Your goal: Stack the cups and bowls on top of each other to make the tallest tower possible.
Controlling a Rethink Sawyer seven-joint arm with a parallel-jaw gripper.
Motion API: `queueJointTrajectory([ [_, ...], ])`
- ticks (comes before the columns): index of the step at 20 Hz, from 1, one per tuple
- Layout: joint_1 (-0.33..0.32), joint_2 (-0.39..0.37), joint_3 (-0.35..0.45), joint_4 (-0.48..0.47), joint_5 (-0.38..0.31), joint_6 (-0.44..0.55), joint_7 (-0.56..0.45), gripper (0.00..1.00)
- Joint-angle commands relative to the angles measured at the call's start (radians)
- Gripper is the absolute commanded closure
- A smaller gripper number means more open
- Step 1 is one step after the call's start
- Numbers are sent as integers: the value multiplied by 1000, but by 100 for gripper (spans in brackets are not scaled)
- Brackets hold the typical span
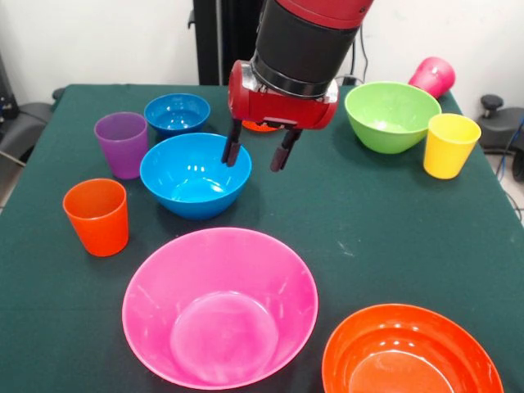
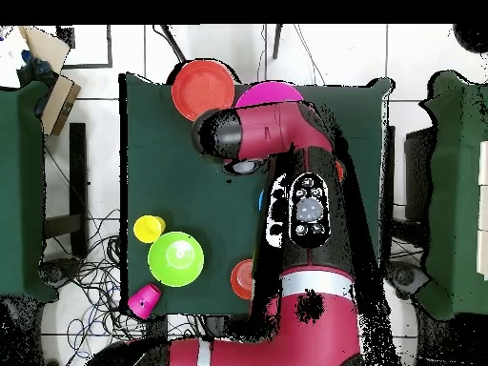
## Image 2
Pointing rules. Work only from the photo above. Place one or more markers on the light blue bowl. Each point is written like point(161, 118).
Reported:
point(261, 200)

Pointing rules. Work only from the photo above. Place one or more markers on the green bowl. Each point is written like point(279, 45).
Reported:
point(175, 259)

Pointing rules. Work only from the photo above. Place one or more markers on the large pink bowl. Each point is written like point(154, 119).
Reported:
point(267, 93)

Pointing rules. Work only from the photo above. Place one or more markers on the large shallow orange bowl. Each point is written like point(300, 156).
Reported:
point(202, 89)

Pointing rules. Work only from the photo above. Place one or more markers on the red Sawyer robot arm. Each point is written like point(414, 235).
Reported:
point(305, 324)

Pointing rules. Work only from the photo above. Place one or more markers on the dark green table cloth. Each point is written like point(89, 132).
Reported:
point(183, 171)

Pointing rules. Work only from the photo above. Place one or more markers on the small orange bowl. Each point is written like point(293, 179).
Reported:
point(241, 280)

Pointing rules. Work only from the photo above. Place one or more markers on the yellow cup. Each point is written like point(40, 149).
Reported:
point(148, 228)

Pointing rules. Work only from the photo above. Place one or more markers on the orange cup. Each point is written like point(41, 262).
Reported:
point(339, 170)

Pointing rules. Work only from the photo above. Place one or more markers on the pink cup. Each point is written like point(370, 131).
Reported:
point(145, 299)

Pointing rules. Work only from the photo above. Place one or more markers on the black box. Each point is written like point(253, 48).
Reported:
point(419, 171)

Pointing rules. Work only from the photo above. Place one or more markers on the brown cardboard box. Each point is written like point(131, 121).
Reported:
point(61, 103)

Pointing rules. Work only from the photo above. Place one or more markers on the green cloth covered table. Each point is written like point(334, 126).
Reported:
point(19, 190)
point(453, 190)

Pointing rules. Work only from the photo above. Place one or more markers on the white boxes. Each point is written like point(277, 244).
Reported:
point(484, 209)

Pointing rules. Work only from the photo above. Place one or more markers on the beige board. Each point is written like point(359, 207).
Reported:
point(45, 45)

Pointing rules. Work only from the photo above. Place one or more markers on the black stool frame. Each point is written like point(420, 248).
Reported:
point(78, 171)

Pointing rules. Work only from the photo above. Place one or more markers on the black camera tripod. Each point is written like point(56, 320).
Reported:
point(173, 44)

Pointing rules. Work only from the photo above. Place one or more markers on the black floor frame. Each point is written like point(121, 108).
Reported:
point(87, 66)

